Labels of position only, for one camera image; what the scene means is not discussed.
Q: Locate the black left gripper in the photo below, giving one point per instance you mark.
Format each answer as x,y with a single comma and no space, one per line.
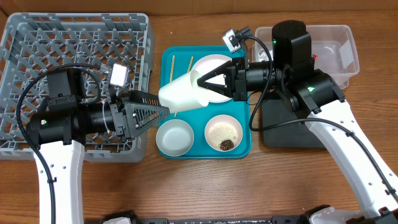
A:
125,113

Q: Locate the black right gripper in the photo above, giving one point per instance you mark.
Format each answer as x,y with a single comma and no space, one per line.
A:
237,88

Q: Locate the white paper cup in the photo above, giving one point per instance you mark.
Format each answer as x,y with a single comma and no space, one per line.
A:
184,94

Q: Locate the white bowl with rice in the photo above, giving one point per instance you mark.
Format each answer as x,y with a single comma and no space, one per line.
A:
223,127

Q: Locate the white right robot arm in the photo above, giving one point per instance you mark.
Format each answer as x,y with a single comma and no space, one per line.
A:
320,104

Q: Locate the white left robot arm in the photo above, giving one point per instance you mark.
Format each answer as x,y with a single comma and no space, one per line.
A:
57,133

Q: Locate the grey dishwasher rack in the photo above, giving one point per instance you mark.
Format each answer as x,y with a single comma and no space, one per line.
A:
32,43

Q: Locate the white round plate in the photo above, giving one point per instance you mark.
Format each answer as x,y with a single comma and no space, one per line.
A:
207,64

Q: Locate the right wooden chopstick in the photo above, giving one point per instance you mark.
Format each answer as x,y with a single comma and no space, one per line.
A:
190,64

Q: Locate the wooden chopstick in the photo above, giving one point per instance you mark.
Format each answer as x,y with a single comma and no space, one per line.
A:
172,69
190,64

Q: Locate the small white empty bowl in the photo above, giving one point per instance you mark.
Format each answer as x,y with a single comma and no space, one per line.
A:
174,138

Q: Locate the teal plastic tray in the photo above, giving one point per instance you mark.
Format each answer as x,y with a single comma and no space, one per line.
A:
198,118

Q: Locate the black flat tray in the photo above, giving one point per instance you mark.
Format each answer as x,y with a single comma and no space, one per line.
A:
295,135

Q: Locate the left wooden chopstick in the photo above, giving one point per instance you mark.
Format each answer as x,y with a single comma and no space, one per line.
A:
172,69

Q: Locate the dark brown food lump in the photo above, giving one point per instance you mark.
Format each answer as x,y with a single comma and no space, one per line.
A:
227,145

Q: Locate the clear plastic bin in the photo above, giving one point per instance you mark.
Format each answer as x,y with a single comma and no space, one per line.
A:
335,51

